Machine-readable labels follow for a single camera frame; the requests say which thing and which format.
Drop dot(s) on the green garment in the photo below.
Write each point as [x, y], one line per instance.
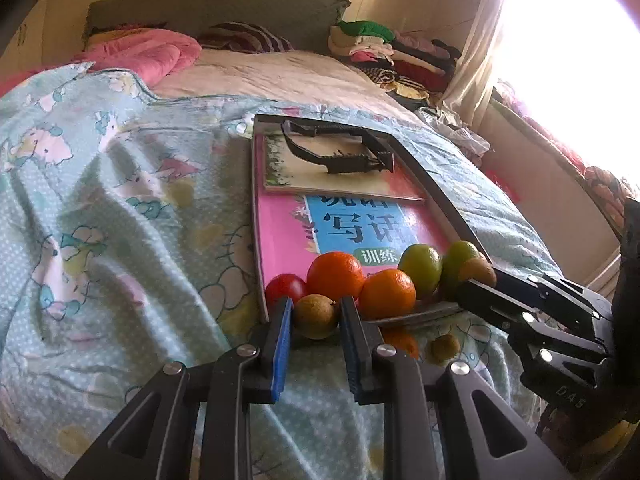
[370, 29]

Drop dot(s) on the beige bed sheet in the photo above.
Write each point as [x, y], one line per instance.
[280, 75]

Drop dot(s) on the cartoon cat printed blanket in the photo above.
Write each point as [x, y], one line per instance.
[125, 210]

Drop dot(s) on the cream curtain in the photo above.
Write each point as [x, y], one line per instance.
[475, 70]

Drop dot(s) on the red plastic bag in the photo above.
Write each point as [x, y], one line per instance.
[500, 185]

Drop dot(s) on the clothes on window sill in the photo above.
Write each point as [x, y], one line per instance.
[600, 190]

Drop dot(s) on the shallow cardboard box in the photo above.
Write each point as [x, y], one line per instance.
[420, 316]

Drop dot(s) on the green lime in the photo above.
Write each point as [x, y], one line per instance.
[456, 259]
[420, 270]

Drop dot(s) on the pink book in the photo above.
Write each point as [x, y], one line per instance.
[280, 230]

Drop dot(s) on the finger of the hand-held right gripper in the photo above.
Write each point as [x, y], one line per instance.
[560, 292]
[495, 305]

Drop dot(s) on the white plastic bag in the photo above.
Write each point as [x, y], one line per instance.
[460, 132]

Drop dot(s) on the pile of folded clothes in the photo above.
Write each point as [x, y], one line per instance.
[415, 67]

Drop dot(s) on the small brown fruit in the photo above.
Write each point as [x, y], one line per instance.
[315, 316]
[477, 271]
[445, 347]

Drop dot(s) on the orange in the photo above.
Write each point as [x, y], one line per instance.
[387, 292]
[402, 342]
[335, 275]

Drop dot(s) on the red tomato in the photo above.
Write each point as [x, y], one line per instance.
[285, 287]

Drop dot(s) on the window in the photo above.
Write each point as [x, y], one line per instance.
[575, 35]

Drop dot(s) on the beige orange book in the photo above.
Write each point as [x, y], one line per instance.
[300, 170]

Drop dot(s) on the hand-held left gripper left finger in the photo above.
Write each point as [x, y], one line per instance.
[281, 350]

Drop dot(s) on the green padded headboard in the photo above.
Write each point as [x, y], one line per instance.
[225, 5]

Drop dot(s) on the pink quilt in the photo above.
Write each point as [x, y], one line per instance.
[150, 55]

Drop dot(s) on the black plastic frame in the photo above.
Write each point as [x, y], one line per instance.
[345, 164]

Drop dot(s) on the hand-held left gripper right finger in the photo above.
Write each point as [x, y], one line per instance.
[352, 355]

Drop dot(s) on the cream wardrobe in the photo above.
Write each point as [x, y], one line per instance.
[45, 35]

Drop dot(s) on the striped pillow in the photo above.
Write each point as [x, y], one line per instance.
[245, 37]

